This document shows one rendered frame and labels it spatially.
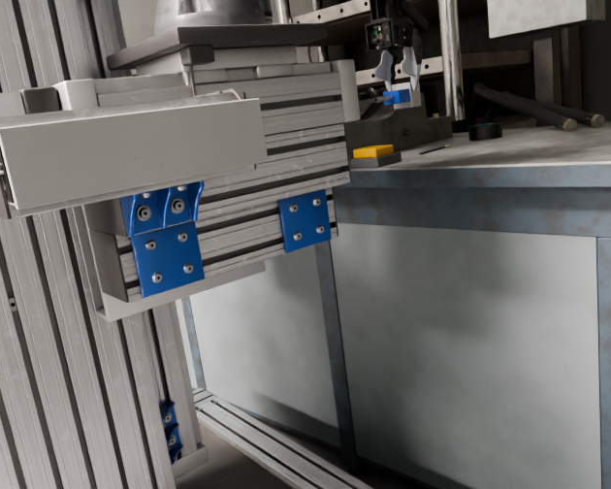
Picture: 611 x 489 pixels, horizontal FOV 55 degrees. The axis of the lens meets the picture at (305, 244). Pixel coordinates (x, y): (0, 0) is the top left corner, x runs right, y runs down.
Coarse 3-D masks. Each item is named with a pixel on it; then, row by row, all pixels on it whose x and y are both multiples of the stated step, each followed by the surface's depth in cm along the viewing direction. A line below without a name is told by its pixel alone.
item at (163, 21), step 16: (160, 0) 76; (176, 0) 74; (192, 0) 74; (208, 0) 73; (224, 0) 73; (240, 0) 74; (256, 0) 80; (160, 16) 75; (176, 16) 73; (192, 16) 73; (208, 16) 73; (224, 16) 73; (240, 16) 74; (256, 16) 76; (160, 32) 76
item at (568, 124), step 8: (488, 96) 167; (496, 96) 163; (504, 96) 160; (504, 104) 159; (512, 104) 155; (520, 104) 152; (528, 104) 150; (520, 112) 153; (528, 112) 149; (536, 112) 145; (544, 112) 143; (552, 112) 142; (544, 120) 143; (552, 120) 140; (560, 120) 137; (568, 120) 135; (560, 128) 138; (568, 128) 135
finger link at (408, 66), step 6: (408, 48) 126; (408, 54) 126; (402, 60) 125; (408, 60) 126; (414, 60) 126; (402, 66) 124; (408, 66) 126; (414, 66) 126; (420, 66) 127; (408, 72) 125; (414, 72) 127; (414, 78) 127; (414, 84) 128; (414, 90) 128
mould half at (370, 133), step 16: (384, 112) 148; (400, 112) 147; (416, 112) 152; (352, 128) 135; (368, 128) 139; (384, 128) 143; (400, 128) 148; (416, 128) 153; (432, 128) 158; (448, 128) 164; (352, 144) 135; (368, 144) 139; (384, 144) 144; (400, 144) 148; (416, 144) 153
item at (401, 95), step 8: (392, 88) 132; (400, 88) 130; (408, 88) 129; (416, 88) 130; (384, 96) 126; (392, 96) 127; (400, 96) 127; (408, 96) 129; (416, 96) 130; (384, 104) 130; (400, 104) 131; (408, 104) 130; (416, 104) 130
